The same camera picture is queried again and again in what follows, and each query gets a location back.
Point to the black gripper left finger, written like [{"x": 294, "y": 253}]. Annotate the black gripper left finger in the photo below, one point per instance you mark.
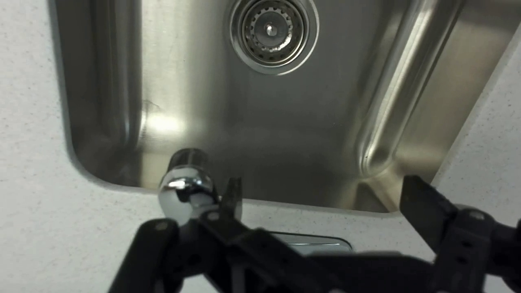
[{"x": 180, "y": 261}]

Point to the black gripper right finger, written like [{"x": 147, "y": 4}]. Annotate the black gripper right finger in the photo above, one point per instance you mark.
[{"x": 473, "y": 250}]

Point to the chrome faucet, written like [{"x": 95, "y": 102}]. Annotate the chrome faucet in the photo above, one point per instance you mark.
[{"x": 185, "y": 188}]

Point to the stainless steel sink basin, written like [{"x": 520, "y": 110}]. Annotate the stainless steel sink basin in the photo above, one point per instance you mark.
[{"x": 271, "y": 124}]

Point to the metal sink drain strainer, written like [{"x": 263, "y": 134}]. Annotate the metal sink drain strainer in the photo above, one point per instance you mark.
[{"x": 273, "y": 33}]

